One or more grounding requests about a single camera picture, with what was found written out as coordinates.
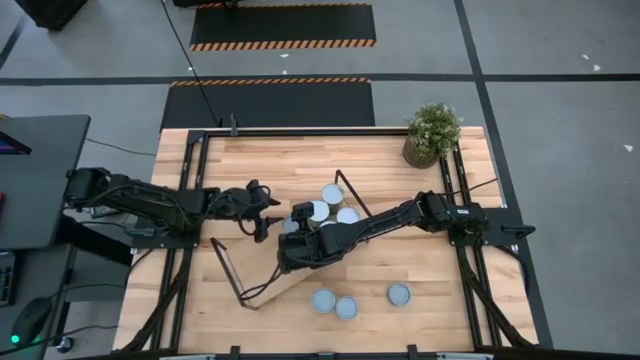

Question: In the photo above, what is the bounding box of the black aluminium table frame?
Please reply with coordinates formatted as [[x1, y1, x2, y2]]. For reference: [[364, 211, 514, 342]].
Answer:
[[117, 113, 554, 360]]

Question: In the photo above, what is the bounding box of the wooden shelf with black frame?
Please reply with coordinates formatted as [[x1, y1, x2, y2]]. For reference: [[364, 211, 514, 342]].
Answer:
[[208, 168, 374, 311]]

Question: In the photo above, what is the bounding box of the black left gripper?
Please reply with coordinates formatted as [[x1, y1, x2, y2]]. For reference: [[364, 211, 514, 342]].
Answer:
[[232, 178, 285, 245]]

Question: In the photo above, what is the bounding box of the black floor box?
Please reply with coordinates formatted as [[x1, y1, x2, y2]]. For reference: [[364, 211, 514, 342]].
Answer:
[[14, 0, 89, 32]]

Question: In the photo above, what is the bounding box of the dark side desk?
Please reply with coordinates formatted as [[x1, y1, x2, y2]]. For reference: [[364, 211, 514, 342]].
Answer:
[[0, 113, 92, 251]]

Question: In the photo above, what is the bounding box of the dark keyboard desk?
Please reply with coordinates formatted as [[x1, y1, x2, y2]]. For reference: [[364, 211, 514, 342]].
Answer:
[[0, 243, 79, 360]]

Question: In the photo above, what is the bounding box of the black computer mouse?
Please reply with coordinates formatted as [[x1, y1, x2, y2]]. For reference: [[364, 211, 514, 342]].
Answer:
[[9, 295, 54, 349]]

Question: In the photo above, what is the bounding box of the black keyboard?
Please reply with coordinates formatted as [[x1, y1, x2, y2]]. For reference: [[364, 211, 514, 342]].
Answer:
[[0, 251, 19, 307]]

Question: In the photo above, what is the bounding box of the monitor with blue screen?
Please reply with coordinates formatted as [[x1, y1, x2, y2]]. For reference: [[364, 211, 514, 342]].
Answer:
[[0, 130, 32, 156]]

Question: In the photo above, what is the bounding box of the potted plant in woven pot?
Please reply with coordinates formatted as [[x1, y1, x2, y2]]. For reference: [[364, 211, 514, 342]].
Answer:
[[402, 102, 464, 170]]

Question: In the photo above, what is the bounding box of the black hazard-striped floor mat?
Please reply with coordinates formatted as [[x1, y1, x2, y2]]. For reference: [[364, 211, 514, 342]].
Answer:
[[159, 77, 376, 132], [188, 2, 377, 52]]

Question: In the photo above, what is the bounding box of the thin black floor cable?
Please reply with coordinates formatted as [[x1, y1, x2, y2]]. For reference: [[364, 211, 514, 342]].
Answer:
[[84, 137, 158, 158]]

